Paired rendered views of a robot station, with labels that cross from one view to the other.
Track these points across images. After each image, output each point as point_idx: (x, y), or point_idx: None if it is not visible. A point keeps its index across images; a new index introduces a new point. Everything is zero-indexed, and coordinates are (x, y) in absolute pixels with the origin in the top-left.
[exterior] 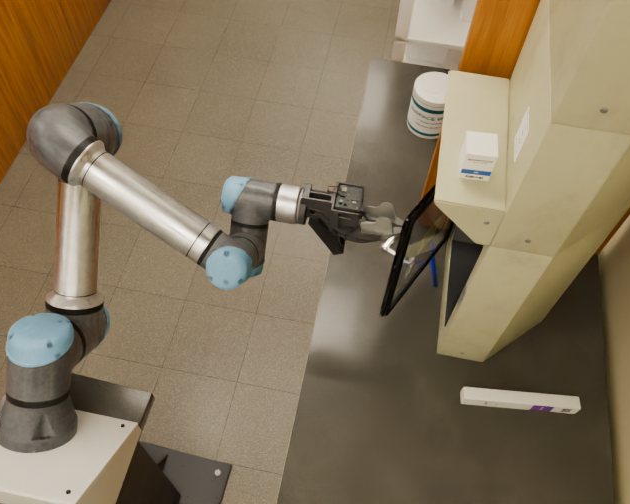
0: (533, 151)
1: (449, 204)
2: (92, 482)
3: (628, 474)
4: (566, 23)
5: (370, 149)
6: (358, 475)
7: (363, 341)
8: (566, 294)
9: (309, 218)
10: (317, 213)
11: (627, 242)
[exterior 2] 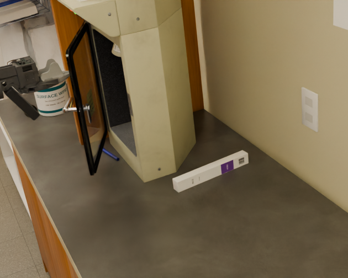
0: None
1: (83, 7)
2: None
3: (298, 166)
4: None
5: (24, 133)
6: (139, 252)
7: (90, 201)
8: (200, 128)
9: (4, 92)
10: (8, 83)
11: (211, 84)
